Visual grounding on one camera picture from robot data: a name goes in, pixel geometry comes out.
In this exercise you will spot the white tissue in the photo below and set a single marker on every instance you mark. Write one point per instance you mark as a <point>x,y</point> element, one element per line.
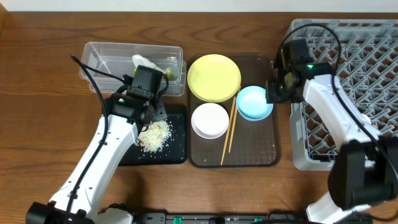
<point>140,60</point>

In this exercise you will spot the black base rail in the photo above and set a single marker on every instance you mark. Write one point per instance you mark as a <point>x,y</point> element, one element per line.
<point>201,218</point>

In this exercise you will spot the brown tray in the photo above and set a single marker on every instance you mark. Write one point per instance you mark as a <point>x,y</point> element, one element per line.
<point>255,143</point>

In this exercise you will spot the grey dishwasher rack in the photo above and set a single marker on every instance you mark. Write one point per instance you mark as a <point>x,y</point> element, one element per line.
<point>366,51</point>

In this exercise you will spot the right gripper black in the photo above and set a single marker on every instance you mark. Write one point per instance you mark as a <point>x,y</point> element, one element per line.
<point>272,92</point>

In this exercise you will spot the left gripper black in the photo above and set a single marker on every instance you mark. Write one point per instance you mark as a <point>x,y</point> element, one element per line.
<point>159,111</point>

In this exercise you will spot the blue bowl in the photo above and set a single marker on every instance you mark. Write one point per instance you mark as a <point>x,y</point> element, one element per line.
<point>252,104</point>

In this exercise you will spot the green snack wrapper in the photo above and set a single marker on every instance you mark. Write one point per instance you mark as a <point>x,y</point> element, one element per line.
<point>167,72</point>

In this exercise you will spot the clear plastic bin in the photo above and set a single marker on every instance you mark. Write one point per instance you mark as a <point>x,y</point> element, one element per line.
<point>111,61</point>

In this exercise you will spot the wooden chopstick left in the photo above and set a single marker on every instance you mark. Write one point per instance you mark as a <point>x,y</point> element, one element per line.
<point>227,132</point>

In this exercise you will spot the black bin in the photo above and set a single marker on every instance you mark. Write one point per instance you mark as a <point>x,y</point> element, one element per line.
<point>174,153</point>

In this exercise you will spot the rice food waste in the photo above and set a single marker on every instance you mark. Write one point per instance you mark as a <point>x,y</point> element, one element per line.
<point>155,137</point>

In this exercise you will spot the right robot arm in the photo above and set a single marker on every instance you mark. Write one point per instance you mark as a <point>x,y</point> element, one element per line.
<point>365,172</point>

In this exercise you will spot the yellow plate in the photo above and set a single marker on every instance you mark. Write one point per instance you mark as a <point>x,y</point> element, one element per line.
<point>214,78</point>

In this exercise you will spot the wooden chopstick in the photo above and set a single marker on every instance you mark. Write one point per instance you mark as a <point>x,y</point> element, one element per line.
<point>227,132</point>
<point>235,112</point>

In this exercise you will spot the wooden chopstick right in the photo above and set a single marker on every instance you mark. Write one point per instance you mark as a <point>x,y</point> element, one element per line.
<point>235,112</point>

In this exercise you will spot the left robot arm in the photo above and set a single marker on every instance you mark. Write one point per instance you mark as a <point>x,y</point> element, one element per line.
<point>132,106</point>

